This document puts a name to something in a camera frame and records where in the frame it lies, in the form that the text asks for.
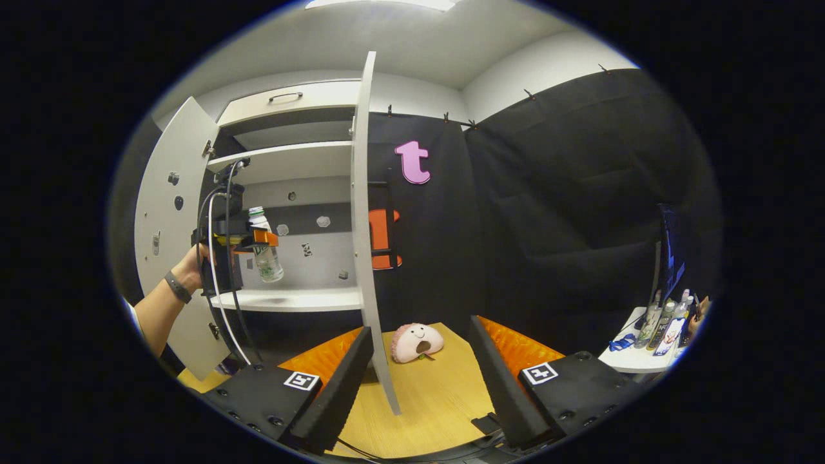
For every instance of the black backdrop cloth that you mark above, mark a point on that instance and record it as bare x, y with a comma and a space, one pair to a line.
548, 225

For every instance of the grey wristband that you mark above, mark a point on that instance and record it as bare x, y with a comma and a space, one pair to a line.
177, 287

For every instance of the small blue item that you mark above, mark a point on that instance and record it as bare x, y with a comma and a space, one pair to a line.
622, 343

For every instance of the white cabinet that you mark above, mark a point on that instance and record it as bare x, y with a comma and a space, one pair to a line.
283, 164

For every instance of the dark bottle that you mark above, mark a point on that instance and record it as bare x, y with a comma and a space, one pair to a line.
662, 322

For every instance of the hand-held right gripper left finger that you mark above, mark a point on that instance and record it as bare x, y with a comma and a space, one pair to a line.
345, 393

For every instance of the dark computer monitor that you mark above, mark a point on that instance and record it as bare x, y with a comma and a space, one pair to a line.
667, 258

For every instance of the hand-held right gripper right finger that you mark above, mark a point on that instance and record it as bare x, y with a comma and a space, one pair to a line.
499, 386

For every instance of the white printed packet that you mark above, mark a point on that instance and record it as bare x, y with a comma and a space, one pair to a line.
670, 338

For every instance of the pink plush toy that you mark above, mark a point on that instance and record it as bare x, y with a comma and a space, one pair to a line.
412, 345

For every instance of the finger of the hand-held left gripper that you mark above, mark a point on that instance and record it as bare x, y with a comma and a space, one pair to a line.
264, 238

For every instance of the clear plastic bottle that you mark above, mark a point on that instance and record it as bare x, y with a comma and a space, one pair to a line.
648, 328
683, 306

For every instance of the white plastic drink bottle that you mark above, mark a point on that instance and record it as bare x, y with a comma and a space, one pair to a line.
267, 264

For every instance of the white side table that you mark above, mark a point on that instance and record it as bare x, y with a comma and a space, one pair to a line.
628, 361

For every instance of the white cabinet door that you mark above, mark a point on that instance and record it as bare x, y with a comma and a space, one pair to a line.
364, 258
151, 270

